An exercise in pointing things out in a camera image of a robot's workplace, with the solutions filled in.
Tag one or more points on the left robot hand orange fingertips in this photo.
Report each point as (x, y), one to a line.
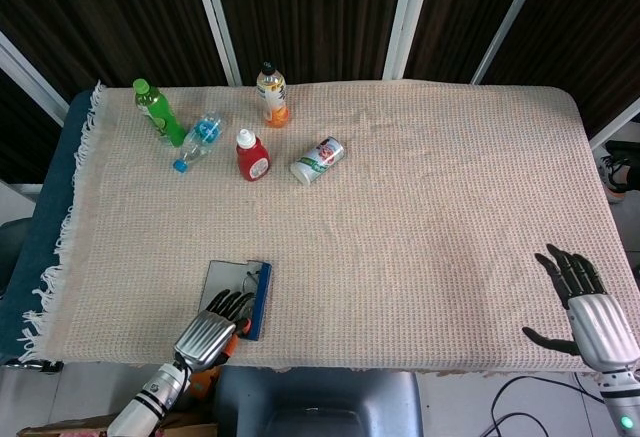
(205, 334)

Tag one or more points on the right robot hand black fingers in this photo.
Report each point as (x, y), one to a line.
(602, 329)

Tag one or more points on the blue rectangular box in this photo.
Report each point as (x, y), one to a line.
(225, 277)

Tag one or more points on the thin metal eyeglasses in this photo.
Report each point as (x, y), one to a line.
(245, 284)

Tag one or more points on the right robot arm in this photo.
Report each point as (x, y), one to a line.
(622, 397)

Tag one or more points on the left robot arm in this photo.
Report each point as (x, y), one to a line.
(150, 397)

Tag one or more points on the brown cardboard box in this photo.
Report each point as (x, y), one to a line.
(60, 429)

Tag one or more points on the orange plastic object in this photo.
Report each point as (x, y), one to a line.
(205, 384)

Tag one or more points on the grey blue plastic chair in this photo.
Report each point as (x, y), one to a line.
(320, 397)

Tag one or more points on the white green sneaker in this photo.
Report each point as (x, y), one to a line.
(612, 177)

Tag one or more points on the red ketchup bottle white cap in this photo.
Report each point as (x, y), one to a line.
(252, 162)

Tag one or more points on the clear water bottle blue cap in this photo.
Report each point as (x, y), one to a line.
(202, 134)

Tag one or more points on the white drink can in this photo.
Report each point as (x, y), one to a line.
(317, 159)

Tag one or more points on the teal blue table mat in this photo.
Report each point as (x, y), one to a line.
(50, 182)

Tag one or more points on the green drink bottle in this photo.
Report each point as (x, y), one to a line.
(162, 114)

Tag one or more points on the beige waffle weave cloth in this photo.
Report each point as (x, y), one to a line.
(400, 207)

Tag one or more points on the orange juice bottle black cap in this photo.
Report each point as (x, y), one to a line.
(272, 97)

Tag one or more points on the dark brown slatted panel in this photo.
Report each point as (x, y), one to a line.
(110, 22)
(310, 17)
(590, 32)
(20, 132)
(465, 12)

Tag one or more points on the white partition frame post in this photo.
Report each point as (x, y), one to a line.
(615, 129)
(407, 17)
(30, 74)
(217, 22)
(510, 22)

